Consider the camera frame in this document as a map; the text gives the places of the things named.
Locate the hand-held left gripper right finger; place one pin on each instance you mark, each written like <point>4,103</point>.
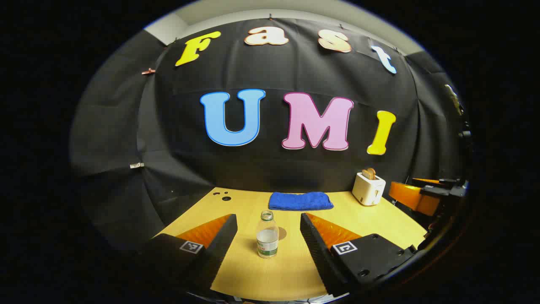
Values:
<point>314,245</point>

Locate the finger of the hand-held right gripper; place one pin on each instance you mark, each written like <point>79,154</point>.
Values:
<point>415,198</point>
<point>434,182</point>

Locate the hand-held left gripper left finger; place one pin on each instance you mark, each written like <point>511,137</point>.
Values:
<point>221,242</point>

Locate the round brown coaster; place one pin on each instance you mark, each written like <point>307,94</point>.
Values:
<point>283,233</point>

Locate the clear plastic water bottle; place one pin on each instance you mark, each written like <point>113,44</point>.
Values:
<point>267,238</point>

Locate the folded blue towel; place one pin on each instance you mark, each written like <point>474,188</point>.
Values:
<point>300,201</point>

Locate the white toaster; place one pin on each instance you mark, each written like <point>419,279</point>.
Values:
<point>368,190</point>

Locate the toast slice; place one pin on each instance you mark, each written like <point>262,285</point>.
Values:
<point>369,173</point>

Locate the black backdrop cloth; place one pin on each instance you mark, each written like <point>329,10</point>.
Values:
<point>261,164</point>

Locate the silver metal clip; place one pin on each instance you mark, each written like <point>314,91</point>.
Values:
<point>136,165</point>

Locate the copper metal clip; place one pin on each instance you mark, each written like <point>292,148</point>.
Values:
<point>148,71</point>

